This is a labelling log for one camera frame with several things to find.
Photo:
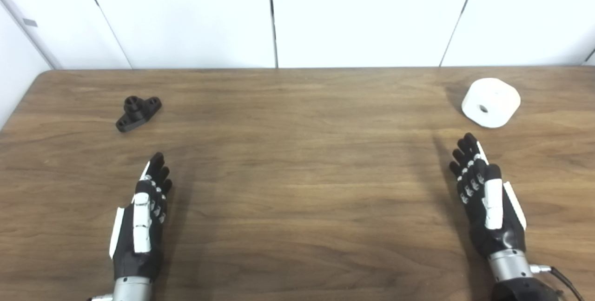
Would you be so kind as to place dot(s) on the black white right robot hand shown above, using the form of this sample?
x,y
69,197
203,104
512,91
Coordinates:
x,y
492,208

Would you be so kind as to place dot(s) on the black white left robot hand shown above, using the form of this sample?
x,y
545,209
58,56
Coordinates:
x,y
142,226

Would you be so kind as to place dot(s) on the round white piece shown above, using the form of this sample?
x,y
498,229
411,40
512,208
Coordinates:
x,y
495,98

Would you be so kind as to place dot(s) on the black flanged holder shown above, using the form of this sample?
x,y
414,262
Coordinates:
x,y
137,114

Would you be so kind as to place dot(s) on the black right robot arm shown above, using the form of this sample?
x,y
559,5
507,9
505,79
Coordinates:
x,y
511,268

